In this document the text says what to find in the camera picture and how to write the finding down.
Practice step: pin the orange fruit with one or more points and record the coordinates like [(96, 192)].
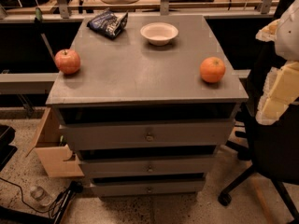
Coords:
[(212, 69)]

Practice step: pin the grey drawer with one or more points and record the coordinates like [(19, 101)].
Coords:
[(134, 167), (198, 133), (148, 188)]

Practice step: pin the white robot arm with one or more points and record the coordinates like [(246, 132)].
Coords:
[(287, 40)]

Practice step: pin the bottom grey drawer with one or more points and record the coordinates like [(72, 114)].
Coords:
[(148, 188)]

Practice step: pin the blue chip bag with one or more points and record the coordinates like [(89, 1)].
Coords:
[(108, 24)]

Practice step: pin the red apple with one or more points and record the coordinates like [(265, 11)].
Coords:
[(67, 61)]

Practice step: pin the top grey drawer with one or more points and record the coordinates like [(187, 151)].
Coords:
[(198, 133)]

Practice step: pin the middle grey drawer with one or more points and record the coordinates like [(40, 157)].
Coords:
[(134, 167)]

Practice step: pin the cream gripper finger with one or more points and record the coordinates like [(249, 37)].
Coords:
[(280, 89), (268, 33)]

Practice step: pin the open cardboard box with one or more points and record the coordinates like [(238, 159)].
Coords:
[(57, 159)]

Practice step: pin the black office chair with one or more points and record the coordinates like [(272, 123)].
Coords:
[(272, 149)]

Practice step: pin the white paper bowl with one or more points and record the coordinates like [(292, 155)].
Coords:
[(159, 33)]

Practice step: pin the clear plastic bottle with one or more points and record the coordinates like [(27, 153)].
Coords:
[(40, 195)]

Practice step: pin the grey drawer cabinet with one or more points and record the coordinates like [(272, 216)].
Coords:
[(130, 81)]

